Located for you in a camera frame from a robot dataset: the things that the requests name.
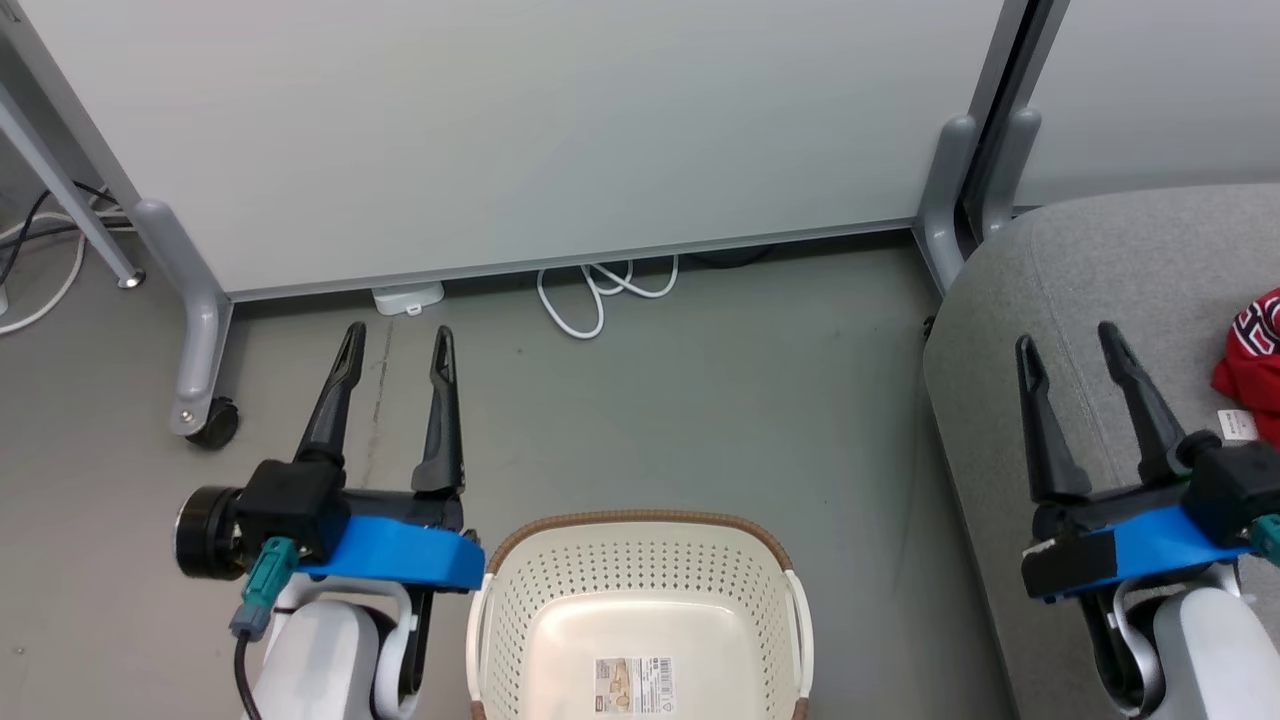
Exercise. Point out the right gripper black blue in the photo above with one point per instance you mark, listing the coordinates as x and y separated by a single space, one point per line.
1150 540

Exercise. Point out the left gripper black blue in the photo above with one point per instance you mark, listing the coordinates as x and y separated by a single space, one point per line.
400 555

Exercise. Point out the red basketball jersey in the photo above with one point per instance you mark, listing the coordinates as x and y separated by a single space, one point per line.
1255 370

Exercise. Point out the cream perforated laundry basket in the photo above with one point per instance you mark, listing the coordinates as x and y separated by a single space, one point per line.
640 560

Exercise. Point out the printed basket sticker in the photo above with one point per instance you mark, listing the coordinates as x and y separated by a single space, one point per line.
633 685

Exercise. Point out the black caster wheel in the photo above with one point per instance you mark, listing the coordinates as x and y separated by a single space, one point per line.
218 425

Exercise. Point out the grey partition foot with caster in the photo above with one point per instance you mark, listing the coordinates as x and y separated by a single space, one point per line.
200 330

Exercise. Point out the wide white partition panel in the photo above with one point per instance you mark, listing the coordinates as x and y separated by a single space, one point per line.
500 130

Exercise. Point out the narrow white partition panel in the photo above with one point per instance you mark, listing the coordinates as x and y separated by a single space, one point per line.
1150 100

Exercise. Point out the grey metal table leg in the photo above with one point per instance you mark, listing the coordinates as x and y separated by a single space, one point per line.
60 190

